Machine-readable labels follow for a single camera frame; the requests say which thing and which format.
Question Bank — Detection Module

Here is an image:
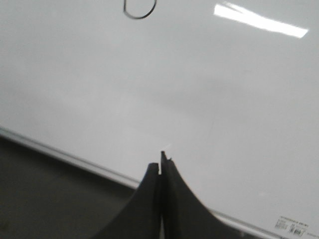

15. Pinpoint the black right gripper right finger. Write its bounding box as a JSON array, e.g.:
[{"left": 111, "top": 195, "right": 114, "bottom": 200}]
[{"left": 160, "top": 151, "right": 239, "bottom": 239}]

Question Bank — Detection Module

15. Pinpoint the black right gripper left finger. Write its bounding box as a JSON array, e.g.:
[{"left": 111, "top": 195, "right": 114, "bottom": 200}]
[{"left": 92, "top": 163, "right": 161, "bottom": 239}]

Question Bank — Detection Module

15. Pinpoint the white whiteboard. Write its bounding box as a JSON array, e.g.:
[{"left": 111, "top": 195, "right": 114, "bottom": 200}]
[{"left": 0, "top": 0, "right": 319, "bottom": 239}]

